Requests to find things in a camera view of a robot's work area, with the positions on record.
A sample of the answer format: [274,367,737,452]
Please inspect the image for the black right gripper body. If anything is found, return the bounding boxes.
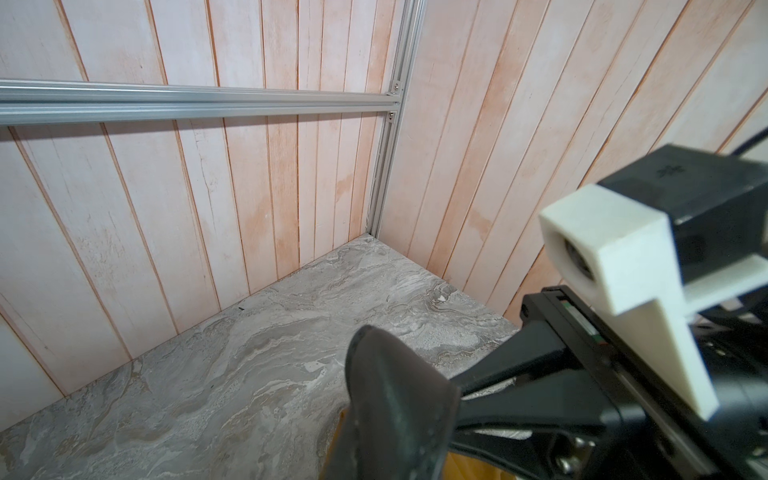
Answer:
[450,286,767,479]

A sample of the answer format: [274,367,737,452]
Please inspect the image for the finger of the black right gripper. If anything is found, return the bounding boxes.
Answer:
[450,321,567,396]
[452,369,618,438]

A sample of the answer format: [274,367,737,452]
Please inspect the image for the mustard yellow trousers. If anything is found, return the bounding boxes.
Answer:
[319,408,516,479]

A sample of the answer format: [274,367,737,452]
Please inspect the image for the black leather belt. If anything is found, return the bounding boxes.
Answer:
[320,325,461,479]

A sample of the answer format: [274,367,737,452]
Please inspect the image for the aluminium frame rails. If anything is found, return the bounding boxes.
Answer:
[1,1,427,236]

